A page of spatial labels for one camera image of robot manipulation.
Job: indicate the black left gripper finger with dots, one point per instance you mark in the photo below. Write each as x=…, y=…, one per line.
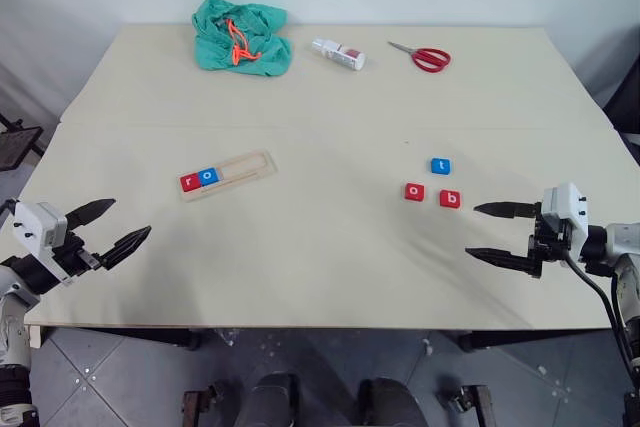
x=125, y=244
x=90, y=212

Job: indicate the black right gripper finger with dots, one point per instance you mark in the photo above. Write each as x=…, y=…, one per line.
x=505, y=258
x=510, y=210

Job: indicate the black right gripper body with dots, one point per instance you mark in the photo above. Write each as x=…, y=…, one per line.
x=547, y=242

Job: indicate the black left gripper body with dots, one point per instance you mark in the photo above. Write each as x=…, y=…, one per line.
x=72, y=252

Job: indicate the red letter b tile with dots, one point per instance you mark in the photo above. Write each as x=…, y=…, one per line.
x=451, y=198

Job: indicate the red letter r tile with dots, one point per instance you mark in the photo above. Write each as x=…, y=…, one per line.
x=189, y=180

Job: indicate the red letter o tile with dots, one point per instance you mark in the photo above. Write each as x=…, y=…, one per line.
x=414, y=192

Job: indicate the blue letter o tile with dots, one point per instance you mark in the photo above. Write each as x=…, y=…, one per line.
x=209, y=176

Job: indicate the wooden letter tray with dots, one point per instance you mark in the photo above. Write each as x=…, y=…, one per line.
x=245, y=167

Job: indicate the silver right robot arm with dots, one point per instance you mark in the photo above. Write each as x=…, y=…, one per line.
x=625, y=247

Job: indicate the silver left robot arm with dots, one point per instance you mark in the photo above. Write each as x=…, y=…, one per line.
x=12, y=347

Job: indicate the blue letter t tile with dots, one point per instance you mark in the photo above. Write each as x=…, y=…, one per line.
x=440, y=165

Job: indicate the white wooden board piece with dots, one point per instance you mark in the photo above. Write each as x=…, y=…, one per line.
x=35, y=337

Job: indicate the black metal stand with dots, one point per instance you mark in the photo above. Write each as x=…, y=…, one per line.
x=17, y=144

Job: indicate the dark object beside table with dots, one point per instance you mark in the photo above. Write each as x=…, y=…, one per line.
x=625, y=117

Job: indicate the dark rounded shape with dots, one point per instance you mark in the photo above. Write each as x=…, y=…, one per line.
x=272, y=402
x=392, y=404

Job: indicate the white plastic bottle red label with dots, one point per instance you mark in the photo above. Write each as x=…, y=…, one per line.
x=340, y=52

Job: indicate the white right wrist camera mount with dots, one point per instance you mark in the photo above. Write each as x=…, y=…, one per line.
x=567, y=207

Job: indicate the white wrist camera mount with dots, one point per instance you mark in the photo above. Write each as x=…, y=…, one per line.
x=35, y=227
x=567, y=207

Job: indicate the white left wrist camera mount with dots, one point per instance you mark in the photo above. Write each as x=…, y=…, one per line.
x=35, y=227

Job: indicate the brown caster bracket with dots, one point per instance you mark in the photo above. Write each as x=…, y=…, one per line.
x=200, y=404
x=470, y=404

